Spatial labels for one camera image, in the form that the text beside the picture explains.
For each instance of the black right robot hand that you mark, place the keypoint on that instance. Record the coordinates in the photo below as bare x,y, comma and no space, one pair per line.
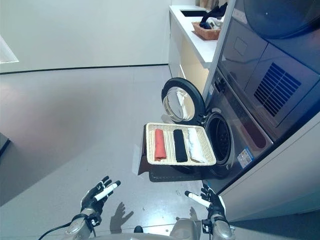
212,201

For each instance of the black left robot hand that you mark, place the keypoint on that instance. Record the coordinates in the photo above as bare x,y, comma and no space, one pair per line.
96,193

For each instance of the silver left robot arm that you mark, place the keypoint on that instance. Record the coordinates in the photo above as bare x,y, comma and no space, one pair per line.
80,223

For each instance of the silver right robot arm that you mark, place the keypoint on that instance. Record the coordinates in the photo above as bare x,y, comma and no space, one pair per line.
218,228

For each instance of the grey front-load washing machine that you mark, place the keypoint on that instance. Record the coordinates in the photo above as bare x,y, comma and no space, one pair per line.
240,140

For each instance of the round washing machine door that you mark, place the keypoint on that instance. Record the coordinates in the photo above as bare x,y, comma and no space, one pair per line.
182,101

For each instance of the dark brown stool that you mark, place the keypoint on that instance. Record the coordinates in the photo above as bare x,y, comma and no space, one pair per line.
170,176

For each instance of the blue energy label sticker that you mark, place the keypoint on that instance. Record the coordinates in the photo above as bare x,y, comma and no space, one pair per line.
245,158

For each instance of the white rolled garment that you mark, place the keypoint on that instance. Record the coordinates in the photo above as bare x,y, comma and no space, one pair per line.
196,146

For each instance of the white cabinet side panel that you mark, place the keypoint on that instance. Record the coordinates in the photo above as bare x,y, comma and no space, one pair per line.
272,180

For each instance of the black rolled garment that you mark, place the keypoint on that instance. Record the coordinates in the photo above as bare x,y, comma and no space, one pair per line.
180,145

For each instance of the cream wicker laundry tray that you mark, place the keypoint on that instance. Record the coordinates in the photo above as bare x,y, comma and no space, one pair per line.
178,143

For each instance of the red rolled garment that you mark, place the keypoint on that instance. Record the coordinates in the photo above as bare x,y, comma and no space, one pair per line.
159,145

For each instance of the grey stacked dryer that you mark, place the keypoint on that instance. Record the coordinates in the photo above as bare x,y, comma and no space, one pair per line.
270,57

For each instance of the white counter cabinet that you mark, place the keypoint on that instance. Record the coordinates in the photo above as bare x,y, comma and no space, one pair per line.
190,47

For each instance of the brown wicker basket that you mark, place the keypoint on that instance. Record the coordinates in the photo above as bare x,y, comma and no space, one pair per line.
206,31

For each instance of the white cloth in basket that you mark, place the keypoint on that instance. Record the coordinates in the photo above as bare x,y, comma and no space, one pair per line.
217,22

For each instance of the black cloth in basket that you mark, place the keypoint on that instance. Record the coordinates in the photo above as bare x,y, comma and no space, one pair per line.
215,12

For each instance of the black countertop sink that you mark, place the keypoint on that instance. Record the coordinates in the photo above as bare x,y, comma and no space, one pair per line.
192,12

